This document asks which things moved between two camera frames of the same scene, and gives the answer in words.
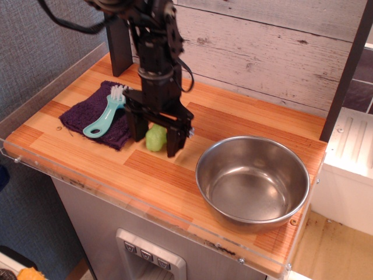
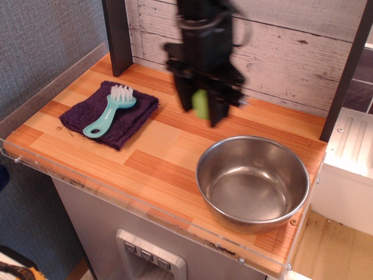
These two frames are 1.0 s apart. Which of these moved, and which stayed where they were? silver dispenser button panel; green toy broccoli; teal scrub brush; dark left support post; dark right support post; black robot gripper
Moved: black robot gripper; green toy broccoli
Stayed: silver dispenser button panel; teal scrub brush; dark left support post; dark right support post
